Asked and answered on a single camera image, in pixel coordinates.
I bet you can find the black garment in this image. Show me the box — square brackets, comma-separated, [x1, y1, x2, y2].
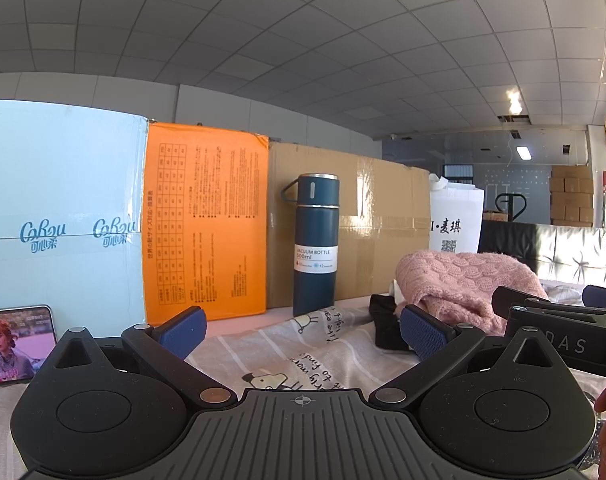
[369, 294, 420, 352]

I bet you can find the smartphone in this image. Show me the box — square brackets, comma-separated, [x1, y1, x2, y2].
[0, 305, 58, 389]

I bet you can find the light blue cardboard box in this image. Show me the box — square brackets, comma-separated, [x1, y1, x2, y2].
[0, 99, 150, 328]

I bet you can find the white paper bag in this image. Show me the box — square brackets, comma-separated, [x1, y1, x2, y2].
[427, 174, 485, 256]

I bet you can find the dark blue vacuum bottle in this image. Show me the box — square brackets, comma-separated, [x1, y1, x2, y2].
[282, 172, 341, 318]

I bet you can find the white garment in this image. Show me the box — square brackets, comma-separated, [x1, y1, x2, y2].
[390, 277, 406, 318]

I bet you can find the orange cardboard box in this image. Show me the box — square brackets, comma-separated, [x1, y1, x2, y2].
[143, 122, 270, 327]

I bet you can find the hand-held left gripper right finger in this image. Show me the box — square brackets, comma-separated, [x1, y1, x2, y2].
[367, 304, 570, 411]

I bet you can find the pink knit sweater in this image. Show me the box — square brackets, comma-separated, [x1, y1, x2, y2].
[395, 250, 551, 338]

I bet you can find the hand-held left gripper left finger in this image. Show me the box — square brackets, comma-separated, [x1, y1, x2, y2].
[42, 305, 239, 412]

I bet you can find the brown cardboard box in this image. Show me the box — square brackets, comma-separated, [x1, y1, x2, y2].
[265, 141, 431, 310]

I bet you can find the stack of cardboard boxes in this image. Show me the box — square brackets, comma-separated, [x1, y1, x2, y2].
[549, 164, 595, 227]

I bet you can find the silver tufted sofa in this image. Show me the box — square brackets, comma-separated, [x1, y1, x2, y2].
[478, 221, 606, 287]

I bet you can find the pallet jack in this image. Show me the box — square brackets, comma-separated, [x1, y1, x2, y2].
[497, 191, 520, 223]

